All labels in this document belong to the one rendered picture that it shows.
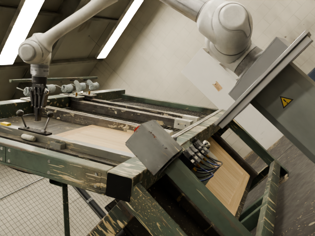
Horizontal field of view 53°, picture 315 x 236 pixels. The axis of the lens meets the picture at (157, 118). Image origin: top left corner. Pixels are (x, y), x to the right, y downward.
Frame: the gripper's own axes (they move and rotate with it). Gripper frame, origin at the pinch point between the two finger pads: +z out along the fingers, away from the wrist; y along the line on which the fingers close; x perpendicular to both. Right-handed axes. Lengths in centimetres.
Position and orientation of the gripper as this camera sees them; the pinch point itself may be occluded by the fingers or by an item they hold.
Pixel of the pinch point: (38, 114)
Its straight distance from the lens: 179.4
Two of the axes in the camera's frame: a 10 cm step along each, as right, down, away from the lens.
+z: -1.1, 9.8, 1.9
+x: 3.8, -1.4, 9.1
